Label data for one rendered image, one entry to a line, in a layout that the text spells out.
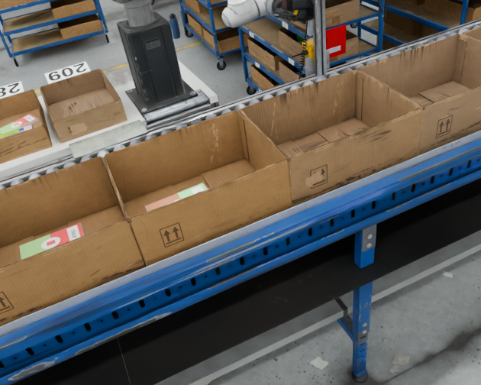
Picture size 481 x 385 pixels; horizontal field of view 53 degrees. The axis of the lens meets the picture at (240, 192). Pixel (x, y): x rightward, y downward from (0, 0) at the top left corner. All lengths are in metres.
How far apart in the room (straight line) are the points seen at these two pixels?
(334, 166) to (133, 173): 0.54
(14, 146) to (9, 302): 1.00
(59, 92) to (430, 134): 1.64
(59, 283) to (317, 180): 0.65
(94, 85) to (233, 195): 1.41
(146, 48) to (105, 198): 0.85
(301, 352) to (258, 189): 1.02
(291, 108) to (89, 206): 0.64
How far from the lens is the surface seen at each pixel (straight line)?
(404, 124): 1.30
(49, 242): 1.33
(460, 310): 2.20
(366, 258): 1.43
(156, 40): 2.04
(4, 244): 1.41
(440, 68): 1.75
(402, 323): 2.11
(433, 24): 3.26
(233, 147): 1.40
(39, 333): 1.13
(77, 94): 2.39
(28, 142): 2.04
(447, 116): 1.40
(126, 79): 2.44
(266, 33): 3.26
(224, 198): 1.10
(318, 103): 1.48
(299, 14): 2.09
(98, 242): 1.07
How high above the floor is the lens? 1.70
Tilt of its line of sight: 39 degrees down
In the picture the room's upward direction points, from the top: 10 degrees counter-clockwise
